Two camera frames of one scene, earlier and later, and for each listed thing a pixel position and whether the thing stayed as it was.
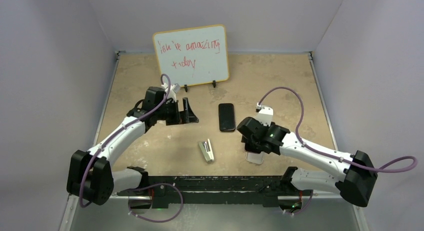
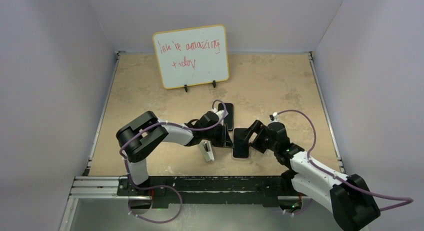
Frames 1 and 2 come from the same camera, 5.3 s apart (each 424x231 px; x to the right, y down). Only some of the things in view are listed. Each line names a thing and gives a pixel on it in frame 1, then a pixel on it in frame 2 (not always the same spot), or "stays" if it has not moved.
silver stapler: x=207 y=148 stays
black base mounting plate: x=267 y=189 stays
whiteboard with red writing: x=193 y=56 stays
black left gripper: x=188 y=117 to x=224 y=140
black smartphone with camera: x=226 y=117 stays
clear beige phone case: x=254 y=157 to x=240 y=150
